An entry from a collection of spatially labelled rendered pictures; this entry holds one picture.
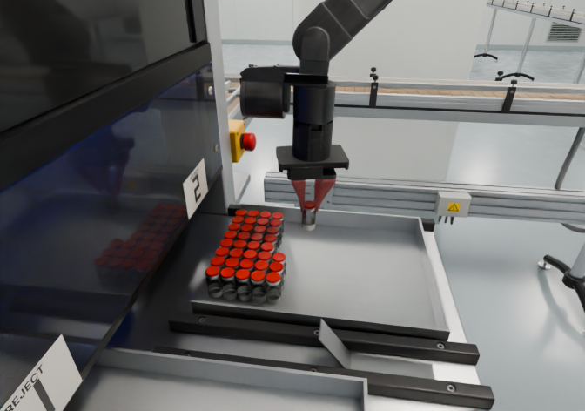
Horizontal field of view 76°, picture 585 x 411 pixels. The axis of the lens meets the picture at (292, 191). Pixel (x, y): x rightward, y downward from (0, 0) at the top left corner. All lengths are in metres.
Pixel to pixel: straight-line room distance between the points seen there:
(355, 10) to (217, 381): 0.47
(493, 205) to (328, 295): 1.24
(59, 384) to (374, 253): 0.48
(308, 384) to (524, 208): 1.43
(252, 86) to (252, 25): 8.27
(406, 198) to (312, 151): 1.13
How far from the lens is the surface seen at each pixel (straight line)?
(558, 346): 1.96
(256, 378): 0.49
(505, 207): 1.75
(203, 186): 0.62
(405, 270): 0.66
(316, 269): 0.63
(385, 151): 2.17
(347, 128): 2.11
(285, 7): 8.62
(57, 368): 0.38
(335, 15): 0.50
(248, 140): 0.79
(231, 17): 8.89
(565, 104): 1.61
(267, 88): 0.52
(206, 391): 0.50
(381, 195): 1.61
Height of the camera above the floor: 1.30
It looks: 30 degrees down
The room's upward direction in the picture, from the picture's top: straight up
